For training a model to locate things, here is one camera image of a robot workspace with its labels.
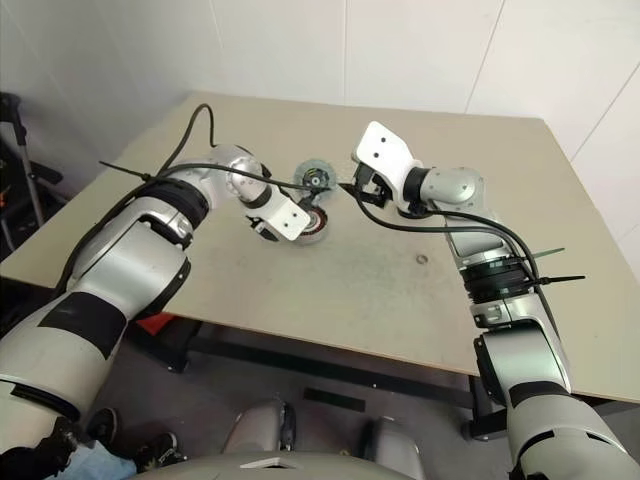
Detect blue jeans leg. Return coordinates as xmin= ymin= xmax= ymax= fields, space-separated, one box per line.
xmin=64 ymin=439 xmax=139 ymax=480

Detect black folding cart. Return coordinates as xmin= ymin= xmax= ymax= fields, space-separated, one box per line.
xmin=0 ymin=91 xmax=69 ymax=254

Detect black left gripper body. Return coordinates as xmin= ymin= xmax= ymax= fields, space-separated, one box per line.
xmin=244 ymin=214 xmax=277 ymax=245

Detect black sneaker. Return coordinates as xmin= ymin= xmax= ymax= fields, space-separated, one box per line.
xmin=87 ymin=407 xmax=121 ymax=449
xmin=134 ymin=432 xmax=180 ymax=472

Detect black floor tape strip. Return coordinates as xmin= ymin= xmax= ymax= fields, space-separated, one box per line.
xmin=303 ymin=387 xmax=366 ymax=411

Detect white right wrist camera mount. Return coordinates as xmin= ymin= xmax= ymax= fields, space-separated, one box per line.
xmin=352 ymin=121 xmax=424 ymax=211

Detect grey robot torso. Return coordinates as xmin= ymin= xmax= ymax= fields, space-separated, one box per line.
xmin=102 ymin=449 xmax=401 ymax=480

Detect grey right robot leg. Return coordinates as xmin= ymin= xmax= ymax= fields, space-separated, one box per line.
xmin=362 ymin=417 xmax=422 ymax=480

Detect silver metal pole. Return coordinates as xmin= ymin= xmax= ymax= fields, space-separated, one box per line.
xmin=12 ymin=107 xmax=47 ymax=229

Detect round grey motor lid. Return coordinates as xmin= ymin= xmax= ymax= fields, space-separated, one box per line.
xmin=292 ymin=157 xmax=339 ymax=195

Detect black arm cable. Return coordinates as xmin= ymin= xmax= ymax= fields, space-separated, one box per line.
xmin=143 ymin=103 xmax=321 ymax=194
xmin=344 ymin=185 xmax=544 ymax=296

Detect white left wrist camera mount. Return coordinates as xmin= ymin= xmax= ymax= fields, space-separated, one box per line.
xmin=259 ymin=192 xmax=312 ymax=242

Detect grey left robot leg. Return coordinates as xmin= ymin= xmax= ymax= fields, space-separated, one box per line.
xmin=222 ymin=399 xmax=296 ymax=456

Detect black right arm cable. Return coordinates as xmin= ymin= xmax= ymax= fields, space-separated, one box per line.
xmin=344 ymin=185 xmax=544 ymax=296

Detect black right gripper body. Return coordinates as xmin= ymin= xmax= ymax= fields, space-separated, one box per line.
xmin=352 ymin=160 xmax=396 ymax=207

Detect grey robot leg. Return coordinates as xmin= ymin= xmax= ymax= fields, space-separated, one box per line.
xmin=222 ymin=399 xmax=296 ymax=456
xmin=362 ymin=417 xmax=422 ymax=480

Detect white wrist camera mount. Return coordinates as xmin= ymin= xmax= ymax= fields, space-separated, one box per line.
xmin=259 ymin=192 xmax=312 ymax=242
xmin=352 ymin=121 xmax=424 ymax=211

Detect red orange object under table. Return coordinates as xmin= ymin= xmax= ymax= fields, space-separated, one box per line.
xmin=135 ymin=312 xmax=174 ymax=337

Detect grey motor housing copper windings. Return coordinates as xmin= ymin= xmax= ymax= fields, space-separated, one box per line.
xmin=294 ymin=207 xmax=330 ymax=247

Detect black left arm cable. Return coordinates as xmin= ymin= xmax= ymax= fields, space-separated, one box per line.
xmin=143 ymin=103 xmax=321 ymax=194

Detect black metal table frame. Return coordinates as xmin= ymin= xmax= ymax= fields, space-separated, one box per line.
xmin=164 ymin=312 xmax=506 ymax=441

